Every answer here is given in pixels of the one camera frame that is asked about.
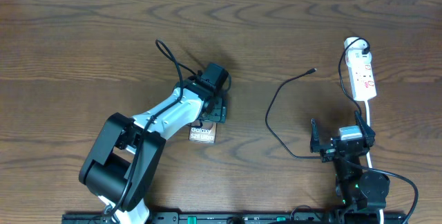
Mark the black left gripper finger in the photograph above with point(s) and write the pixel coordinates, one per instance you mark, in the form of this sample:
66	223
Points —
222	105
212	110

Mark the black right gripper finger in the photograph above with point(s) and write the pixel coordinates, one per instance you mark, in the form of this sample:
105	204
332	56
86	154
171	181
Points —
315	141
367	131

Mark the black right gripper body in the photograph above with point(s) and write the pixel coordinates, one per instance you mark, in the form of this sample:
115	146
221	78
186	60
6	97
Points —
327	154

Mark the Galaxy S25 Ultra smartphone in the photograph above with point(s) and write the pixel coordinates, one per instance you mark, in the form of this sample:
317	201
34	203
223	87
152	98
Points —
204	132

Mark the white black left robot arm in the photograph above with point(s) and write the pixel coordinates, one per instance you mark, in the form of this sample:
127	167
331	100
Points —
121	164

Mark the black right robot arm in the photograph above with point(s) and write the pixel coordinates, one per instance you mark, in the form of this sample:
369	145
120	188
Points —
363	192

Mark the white power strip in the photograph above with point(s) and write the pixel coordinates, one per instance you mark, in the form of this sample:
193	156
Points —
358	60

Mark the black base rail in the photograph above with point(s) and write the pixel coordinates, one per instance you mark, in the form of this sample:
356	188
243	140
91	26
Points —
244	218

